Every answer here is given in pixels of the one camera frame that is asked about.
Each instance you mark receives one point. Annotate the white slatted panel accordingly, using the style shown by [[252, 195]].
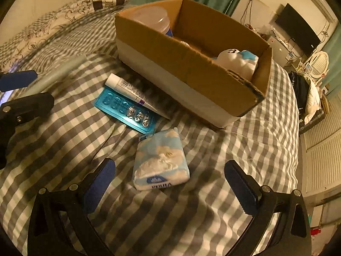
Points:
[[322, 154]]

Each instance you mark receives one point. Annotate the blue cloud-print tissue packet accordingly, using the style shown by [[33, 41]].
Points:
[[159, 157]]

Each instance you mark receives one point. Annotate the black garment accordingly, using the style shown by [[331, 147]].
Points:
[[299, 90]]

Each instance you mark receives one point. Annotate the black television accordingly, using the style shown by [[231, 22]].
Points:
[[295, 29]]

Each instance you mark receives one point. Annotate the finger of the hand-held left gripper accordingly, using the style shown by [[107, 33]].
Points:
[[29, 105], [17, 80]]

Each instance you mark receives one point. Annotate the cardboard box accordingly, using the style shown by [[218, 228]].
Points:
[[173, 58]]

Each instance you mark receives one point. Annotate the white cabinet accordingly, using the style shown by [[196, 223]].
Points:
[[279, 48]]

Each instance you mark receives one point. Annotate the white oval mirror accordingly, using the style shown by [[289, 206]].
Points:
[[319, 64]]

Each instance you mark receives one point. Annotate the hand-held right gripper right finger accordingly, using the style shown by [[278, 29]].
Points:
[[243, 192]]

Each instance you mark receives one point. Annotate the grey checked bed sheet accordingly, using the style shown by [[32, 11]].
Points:
[[186, 218]]

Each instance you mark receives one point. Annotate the clear plastic tube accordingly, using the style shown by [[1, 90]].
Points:
[[58, 70]]

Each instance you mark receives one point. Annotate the blue blister pack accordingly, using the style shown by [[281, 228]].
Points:
[[112, 102]]

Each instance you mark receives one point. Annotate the floral patterned pillow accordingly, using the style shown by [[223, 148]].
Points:
[[53, 24]]

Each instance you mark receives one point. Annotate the white ointment tube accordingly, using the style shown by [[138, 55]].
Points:
[[125, 85]]

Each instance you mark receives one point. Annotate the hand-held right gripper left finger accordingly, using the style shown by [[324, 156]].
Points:
[[99, 189]]

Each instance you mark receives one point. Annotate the clear lidded plastic container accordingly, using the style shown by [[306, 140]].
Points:
[[151, 18]]

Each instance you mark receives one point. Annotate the white garment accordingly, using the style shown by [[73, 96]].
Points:
[[313, 101]]

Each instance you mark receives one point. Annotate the white and blue plush toy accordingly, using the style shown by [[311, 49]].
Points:
[[237, 62]]

